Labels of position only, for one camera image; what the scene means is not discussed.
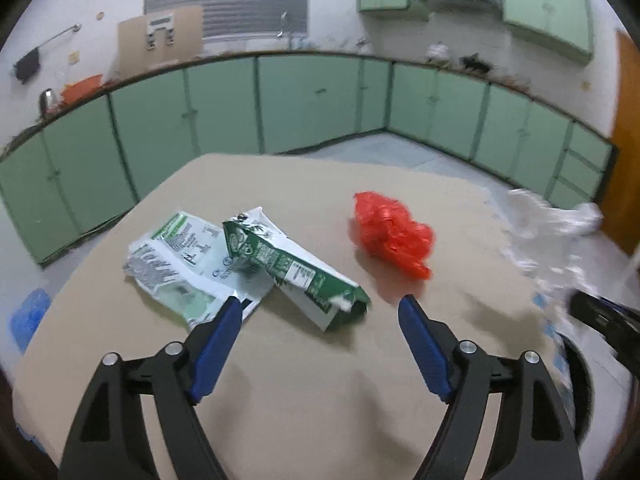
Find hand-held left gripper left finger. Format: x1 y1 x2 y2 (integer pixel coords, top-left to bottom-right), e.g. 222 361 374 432
59 296 243 480

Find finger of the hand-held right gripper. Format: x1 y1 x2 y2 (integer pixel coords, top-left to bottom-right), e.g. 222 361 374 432
570 291 640 348

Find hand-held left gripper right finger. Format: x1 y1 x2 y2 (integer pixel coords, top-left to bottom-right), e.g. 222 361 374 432
397 295 583 480

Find white milk carton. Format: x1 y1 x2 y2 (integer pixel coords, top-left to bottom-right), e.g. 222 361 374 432
124 212 273 331

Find dark green milk carton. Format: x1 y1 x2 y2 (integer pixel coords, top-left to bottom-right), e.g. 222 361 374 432
221 206 372 332

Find white plastic bag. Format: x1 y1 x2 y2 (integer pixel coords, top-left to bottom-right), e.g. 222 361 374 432
482 187 606 406

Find red plastic bag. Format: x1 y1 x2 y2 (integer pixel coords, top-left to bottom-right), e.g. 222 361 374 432
352 191 435 281

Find wooden door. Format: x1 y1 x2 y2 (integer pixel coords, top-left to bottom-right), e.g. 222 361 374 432
597 30 640 256

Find blue plastic bag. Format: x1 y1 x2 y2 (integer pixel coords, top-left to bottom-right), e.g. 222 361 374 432
10 287 51 353

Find green lower kitchen cabinets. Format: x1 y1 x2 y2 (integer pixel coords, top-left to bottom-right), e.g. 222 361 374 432
0 52 615 266

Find orange basin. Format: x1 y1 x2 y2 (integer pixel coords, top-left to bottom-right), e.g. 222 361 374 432
61 74 103 103

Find black wok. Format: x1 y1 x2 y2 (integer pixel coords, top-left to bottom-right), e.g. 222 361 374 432
460 54 493 73

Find brown cardboard sheet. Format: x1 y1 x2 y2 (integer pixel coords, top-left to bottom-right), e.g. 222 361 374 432
117 5 205 73

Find metal clamp fixture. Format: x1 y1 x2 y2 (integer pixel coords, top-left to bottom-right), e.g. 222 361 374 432
146 15 176 47

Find black hanging cloth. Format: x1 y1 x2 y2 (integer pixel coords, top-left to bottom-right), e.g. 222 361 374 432
14 47 43 83

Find range hood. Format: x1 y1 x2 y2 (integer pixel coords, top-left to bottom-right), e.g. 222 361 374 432
412 0 501 13

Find large green wall cabinet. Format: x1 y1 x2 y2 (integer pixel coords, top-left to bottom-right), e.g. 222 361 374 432
500 0 596 63

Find metal towel rail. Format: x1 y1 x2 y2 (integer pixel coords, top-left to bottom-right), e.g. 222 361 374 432
37 24 82 51

